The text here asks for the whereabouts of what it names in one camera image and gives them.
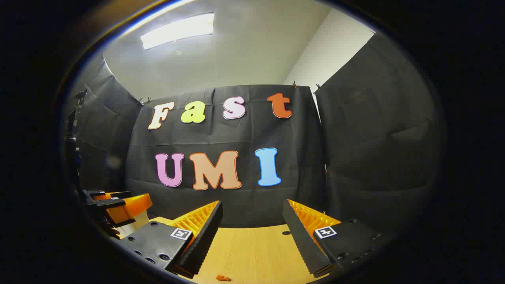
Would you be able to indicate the wooden desktop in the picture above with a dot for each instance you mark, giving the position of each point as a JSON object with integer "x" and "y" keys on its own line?
{"x": 252, "y": 252}

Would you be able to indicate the black backdrop cloth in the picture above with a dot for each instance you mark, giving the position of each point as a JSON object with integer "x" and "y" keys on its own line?
{"x": 236, "y": 134}

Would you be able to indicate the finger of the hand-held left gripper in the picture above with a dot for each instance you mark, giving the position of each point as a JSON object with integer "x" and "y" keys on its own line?
{"x": 110, "y": 194}
{"x": 130, "y": 207}

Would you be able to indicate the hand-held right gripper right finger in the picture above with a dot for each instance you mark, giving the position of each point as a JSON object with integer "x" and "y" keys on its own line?
{"x": 302, "y": 240}

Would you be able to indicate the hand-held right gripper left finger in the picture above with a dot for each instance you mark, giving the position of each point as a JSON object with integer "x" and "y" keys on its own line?
{"x": 205, "y": 236}

